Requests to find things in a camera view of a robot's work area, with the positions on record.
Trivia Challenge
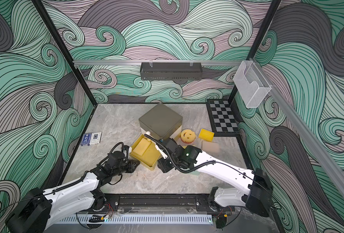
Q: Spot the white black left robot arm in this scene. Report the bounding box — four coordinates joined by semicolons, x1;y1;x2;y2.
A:
5;143;140;233

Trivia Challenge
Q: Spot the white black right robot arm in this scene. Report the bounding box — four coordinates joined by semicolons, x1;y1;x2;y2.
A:
144;134;273;217

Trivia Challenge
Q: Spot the white slotted cable duct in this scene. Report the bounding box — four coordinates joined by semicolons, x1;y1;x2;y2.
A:
58;214;213;226

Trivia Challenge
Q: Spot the blue playing card box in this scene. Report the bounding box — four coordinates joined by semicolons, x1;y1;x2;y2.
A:
80;133;91;146

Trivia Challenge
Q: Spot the clear plastic wall bin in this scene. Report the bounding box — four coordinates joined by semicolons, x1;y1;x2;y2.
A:
233;60;272;108

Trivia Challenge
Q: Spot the black white checkerboard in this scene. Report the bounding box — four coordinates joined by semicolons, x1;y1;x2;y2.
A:
206;100;240;137

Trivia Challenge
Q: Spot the aluminium wall rail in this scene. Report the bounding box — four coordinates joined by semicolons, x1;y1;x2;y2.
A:
72;59;244;67

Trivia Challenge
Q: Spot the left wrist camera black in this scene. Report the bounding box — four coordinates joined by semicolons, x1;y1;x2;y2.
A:
106;151;128;169

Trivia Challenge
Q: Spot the yellow bottom drawer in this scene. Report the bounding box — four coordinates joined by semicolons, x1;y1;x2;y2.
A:
130;135;162;171

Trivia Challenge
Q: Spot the pale pink rectangular sponge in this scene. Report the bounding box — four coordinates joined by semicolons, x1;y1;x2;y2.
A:
202;141;220;154

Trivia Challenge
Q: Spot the round smiley sponge pink-backed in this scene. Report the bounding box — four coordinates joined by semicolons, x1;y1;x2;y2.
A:
180;129;196;144

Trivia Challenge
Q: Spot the black wall-mounted shelf tray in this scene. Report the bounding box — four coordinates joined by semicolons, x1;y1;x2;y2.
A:
140;62;203;81

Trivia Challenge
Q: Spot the yellow rectangular sponge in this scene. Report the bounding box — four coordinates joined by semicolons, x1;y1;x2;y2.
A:
198;129;215;142

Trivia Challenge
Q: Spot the olive three-drawer storage box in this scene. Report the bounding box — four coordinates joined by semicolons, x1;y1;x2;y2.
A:
139;103;183;141

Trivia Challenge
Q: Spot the light yellow foam sponge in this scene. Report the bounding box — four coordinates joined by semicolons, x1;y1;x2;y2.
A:
133;138;151;156

